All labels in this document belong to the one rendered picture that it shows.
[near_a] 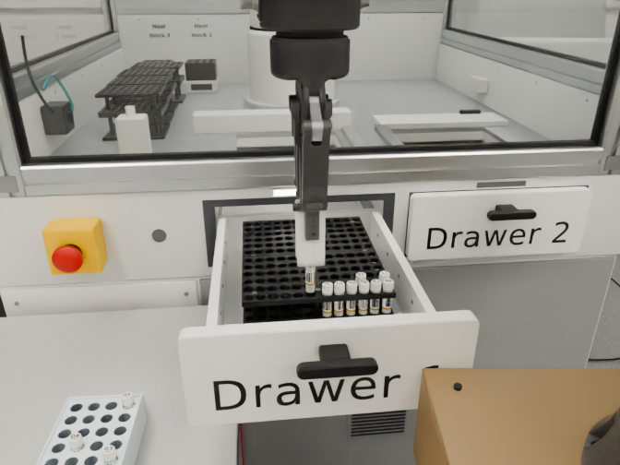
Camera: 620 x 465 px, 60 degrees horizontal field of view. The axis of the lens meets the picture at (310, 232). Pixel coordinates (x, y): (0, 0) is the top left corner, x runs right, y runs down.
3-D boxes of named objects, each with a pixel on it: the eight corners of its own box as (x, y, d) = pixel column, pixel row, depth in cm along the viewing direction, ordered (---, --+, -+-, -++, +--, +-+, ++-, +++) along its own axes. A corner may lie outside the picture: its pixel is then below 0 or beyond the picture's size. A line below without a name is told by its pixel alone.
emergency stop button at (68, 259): (83, 274, 74) (77, 248, 73) (53, 276, 74) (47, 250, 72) (89, 264, 77) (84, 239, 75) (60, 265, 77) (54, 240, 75)
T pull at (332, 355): (378, 375, 49) (379, 363, 48) (297, 381, 48) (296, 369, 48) (370, 351, 52) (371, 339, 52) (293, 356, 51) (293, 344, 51)
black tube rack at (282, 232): (392, 339, 64) (396, 292, 61) (244, 349, 62) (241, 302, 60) (357, 254, 84) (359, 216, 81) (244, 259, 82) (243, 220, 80)
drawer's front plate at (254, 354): (466, 405, 57) (481, 318, 52) (188, 427, 54) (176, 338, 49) (460, 394, 58) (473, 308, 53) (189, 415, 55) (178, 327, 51)
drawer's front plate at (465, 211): (578, 252, 88) (594, 189, 84) (408, 261, 86) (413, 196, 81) (573, 247, 90) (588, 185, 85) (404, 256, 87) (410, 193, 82)
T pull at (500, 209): (536, 220, 81) (538, 210, 80) (488, 221, 80) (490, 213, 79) (525, 210, 84) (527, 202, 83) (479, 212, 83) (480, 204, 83)
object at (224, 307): (447, 384, 57) (454, 337, 55) (205, 402, 55) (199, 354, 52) (369, 228, 93) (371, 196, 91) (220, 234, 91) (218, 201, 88)
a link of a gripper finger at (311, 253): (324, 203, 56) (325, 206, 56) (324, 263, 59) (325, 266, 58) (296, 205, 56) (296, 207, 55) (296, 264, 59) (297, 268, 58)
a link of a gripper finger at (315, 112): (323, 77, 51) (331, 82, 46) (323, 133, 52) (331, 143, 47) (298, 77, 50) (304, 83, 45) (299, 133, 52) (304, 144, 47)
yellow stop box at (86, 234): (101, 276, 77) (92, 231, 74) (49, 278, 76) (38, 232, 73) (109, 259, 82) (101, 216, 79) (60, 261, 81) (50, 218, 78)
